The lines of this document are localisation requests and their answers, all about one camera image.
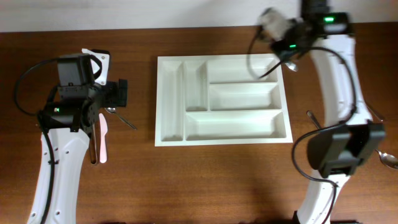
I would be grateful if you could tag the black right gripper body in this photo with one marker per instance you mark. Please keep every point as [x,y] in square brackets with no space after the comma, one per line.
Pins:
[288,44]

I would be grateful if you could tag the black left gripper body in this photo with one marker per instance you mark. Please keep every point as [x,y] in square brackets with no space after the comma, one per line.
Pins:
[110,96]

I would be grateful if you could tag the small steel teaspoon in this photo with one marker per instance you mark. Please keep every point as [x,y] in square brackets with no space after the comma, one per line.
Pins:
[114,111]

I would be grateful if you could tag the pink plastic knife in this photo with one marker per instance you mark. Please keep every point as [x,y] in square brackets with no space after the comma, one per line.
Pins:
[103,155]

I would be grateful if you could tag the steel serving tongs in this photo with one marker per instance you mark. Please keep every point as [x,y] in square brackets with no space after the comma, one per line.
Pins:
[93,147]

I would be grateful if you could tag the steel fork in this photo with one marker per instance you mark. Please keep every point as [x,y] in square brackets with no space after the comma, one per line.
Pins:
[312,117]
[379,116]

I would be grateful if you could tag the large steel spoon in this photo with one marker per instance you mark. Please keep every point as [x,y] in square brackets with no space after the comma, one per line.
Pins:
[387,159]
[291,66]

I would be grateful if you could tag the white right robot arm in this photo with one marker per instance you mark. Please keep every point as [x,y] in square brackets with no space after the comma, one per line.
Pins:
[349,135]

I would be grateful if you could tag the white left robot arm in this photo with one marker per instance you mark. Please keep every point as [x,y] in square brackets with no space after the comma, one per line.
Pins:
[56,192]

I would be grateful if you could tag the white plastic cutlery tray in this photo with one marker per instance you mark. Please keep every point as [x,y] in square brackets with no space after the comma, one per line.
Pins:
[214,100]

